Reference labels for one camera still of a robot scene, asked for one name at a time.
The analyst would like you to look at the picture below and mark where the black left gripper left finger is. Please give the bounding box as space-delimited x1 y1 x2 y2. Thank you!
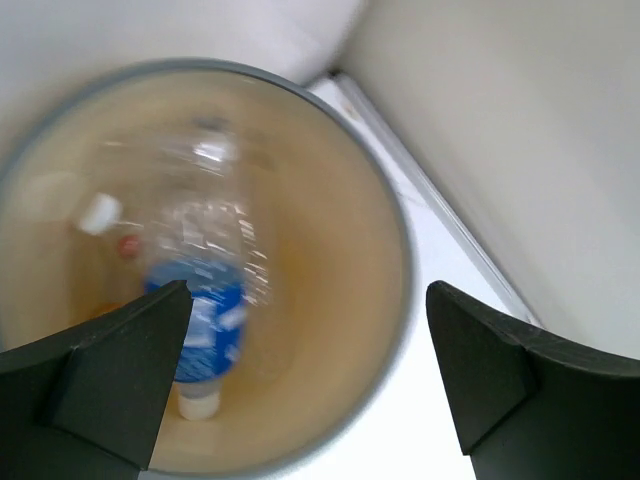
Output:
1 281 192 479

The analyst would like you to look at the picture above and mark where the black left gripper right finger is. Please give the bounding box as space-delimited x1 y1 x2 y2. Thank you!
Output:
426 281 639 479

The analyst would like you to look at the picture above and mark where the red label plastic bottle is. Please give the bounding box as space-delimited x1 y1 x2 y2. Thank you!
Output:
117 234 141 259

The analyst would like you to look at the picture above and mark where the clear unlabelled plastic bottle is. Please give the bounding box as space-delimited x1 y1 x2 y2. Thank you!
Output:
76 193 123 236

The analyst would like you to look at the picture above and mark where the blue label bottle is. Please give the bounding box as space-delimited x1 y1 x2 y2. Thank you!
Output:
144 117 270 421

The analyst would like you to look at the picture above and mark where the beige bin with grey rim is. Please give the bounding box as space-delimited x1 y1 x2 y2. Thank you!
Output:
1 58 414 479

